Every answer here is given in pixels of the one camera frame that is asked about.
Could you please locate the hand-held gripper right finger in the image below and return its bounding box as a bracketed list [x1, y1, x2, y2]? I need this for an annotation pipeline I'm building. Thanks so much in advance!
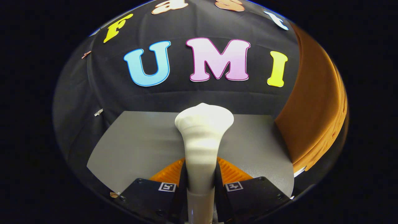
[214, 157, 293, 223]

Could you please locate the grey cabinet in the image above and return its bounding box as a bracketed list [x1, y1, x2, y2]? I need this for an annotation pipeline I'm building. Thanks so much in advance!
[86, 110, 295, 198]

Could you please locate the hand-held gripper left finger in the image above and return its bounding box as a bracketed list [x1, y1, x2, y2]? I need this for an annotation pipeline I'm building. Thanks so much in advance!
[113, 157, 189, 224]

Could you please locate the orange-brown button shirt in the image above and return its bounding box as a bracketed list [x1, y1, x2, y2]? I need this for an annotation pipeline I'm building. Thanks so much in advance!
[275, 23, 349, 173]

